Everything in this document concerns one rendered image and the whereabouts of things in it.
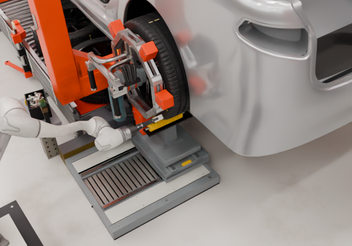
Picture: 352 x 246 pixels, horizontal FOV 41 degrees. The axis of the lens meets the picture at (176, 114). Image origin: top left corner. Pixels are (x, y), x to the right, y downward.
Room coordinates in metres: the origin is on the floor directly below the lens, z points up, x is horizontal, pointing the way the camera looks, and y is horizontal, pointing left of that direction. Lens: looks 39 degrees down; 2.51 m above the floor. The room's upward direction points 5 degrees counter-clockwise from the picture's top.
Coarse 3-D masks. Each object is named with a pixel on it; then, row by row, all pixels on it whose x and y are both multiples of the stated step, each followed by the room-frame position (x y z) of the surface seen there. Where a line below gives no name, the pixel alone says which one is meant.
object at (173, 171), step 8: (136, 136) 2.64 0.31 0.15; (136, 144) 2.56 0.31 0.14; (144, 144) 2.54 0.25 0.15; (144, 152) 2.45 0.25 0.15; (200, 152) 2.41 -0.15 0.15; (152, 160) 2.35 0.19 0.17; (184, 160) 2.35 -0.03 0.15; (192, 160) 2.34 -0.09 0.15; (200, 160) 2.34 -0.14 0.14; (208, 160) 2.37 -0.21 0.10; (160, 168) 2.29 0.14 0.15; (168, 168) 2.26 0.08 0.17; (176, 168) 2.26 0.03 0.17; (184, 168) 2.27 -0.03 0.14; (192, 168) 2.30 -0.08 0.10; (168, 176) 2.21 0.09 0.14; (176, 176) 2.24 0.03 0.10
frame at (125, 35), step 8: (120, 32) 2.48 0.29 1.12; (128, 32) 2.48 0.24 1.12; (120, 40) 2.53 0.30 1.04; (128, 40) 2.39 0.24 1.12; (136, 40) 2.40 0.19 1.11; (112, 48) 2.62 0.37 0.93; (120, 48) 2.63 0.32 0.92; (136, 48) 2.31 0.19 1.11; (144, 64) 2.24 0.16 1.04; (152, 64) 2.25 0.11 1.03; (152, 80) 2.18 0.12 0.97; (160, 80) 2.19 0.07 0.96; (152, 88) 2.18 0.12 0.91; (160, 88) 2.19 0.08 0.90; (128, 96) 2.50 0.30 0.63; (136, 96) 2.51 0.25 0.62; (152, 96) 2.19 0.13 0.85; (136, 104) 2.42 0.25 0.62; (144, 104) 2.41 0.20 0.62; (144, 112) 2.33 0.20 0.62; (152, 112) 2.22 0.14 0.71
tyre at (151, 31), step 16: (144, 16) 2.59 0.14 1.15; (160, 16) 2.53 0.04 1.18; (144, 32) 2.39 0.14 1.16; (160, 32) 2.38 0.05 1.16; (160, 48) 2.29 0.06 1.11; (176, 48) 2.30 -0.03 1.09; (160, 64) 2.25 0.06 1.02; (176, 64) 2.24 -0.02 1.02; (176, 80) 2.20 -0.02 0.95; (176, 96) 2.17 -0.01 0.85; (160, 112) 2.31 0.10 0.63; (176, 112) 2.21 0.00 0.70
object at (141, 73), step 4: (140, 68) 2.41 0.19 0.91; (116, 72) 2.37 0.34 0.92; (120, 72) 2.36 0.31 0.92; (140, 72) 2.39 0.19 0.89; (144, 72) 2.39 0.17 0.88; (116, 76) 2.33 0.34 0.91; (120, 76) 2.33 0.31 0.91; (140, 76) 2.36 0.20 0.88; (144, 76) 2.38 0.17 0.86; (120, 80) 2.32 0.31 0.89; (124, 80) 2.32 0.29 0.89; (140, 80) 2.35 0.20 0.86; (144, 80) 2.38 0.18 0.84; (108, 84) 2.38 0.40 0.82; (112, 84) 2.33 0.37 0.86; (136, 84) 2.34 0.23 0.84; (140, 84) 2.36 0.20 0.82; (128, 88) 2.31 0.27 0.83; (132, 88) 2.34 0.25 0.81
